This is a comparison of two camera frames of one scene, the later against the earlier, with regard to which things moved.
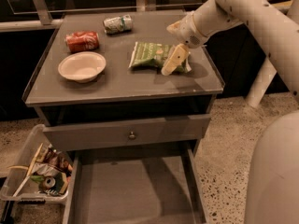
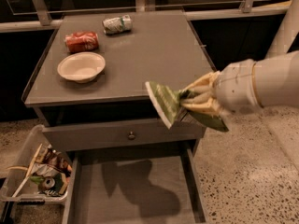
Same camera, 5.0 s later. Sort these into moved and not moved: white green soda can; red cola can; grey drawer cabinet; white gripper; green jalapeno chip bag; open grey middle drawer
Moved: green jalapeno chip bag; white gripper
Not moved: grey drawer cabinet; white green soda can; red cola can; open grey middle drawer
